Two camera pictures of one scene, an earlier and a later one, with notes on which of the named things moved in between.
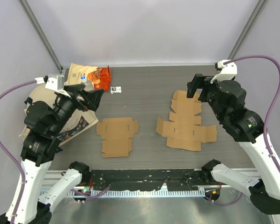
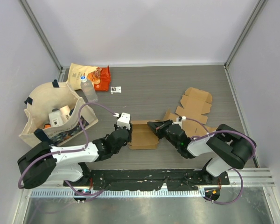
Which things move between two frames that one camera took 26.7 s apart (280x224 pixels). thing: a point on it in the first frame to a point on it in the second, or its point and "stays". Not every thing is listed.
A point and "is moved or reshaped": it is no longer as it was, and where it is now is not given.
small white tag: (115, 89) stays
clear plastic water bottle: (88, 85) stays
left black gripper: (92, 98) to (129, 138)
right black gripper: (199, 80) to (157, 130)
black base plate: (181, 179) stays
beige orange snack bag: (100, 77) stays
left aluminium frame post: (26, 5) stays
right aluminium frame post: (258, 9) stays
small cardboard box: (117, 133) is moved or reshaped
